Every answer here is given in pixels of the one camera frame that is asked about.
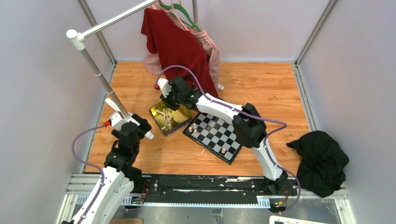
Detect green clothes hanger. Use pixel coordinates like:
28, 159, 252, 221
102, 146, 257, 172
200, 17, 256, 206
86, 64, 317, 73
160, 1, 202, 32

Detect dark red shirt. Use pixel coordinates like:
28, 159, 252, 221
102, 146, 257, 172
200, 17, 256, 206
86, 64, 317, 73
141, 7, 219, 103

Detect pink garment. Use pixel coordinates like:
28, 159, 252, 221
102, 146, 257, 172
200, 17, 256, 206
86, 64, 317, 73
142, 1, 221, 98

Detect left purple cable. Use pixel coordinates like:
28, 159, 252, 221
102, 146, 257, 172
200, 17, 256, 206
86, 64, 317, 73
71, 123, 140, 224

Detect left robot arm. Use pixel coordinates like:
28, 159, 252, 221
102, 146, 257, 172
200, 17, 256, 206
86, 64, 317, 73
63, 114, 151, 224

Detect white camera right wrist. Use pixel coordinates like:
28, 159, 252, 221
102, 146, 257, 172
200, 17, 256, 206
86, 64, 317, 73
154, 78, 171, 98

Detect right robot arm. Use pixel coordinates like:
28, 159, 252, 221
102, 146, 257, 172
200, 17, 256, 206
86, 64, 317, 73
155, 76, 288, 195

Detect white camera left wrist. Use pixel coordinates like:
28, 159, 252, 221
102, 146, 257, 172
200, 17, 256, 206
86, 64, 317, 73
103, 112, 132, 131

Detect purple cable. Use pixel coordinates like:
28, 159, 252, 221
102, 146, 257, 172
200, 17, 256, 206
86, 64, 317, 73
155, 65, 301, 214
71, 123, 140, 224

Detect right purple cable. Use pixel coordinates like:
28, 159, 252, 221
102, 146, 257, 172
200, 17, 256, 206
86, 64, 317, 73
155, 65, 301, 214

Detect black cloth pile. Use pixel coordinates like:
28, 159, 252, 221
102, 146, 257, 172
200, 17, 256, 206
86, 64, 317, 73
286, 131, 349, 198

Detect black white chess board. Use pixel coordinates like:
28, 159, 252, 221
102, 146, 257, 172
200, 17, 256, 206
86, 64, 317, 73
183, 112, 242, 165

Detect white camera wrist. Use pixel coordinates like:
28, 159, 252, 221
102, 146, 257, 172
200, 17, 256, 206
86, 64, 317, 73
154, 78, 171, 98
103, 112, 132, 131

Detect gold metal tin box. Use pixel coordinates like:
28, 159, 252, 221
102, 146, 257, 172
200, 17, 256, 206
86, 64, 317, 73
148, 102, 192, 137

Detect white metal clothes rack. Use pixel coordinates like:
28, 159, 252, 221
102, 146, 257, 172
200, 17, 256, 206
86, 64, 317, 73
66, 0, 198, 140

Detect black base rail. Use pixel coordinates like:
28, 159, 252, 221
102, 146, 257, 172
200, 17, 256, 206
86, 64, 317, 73
123, 174, 298, 208

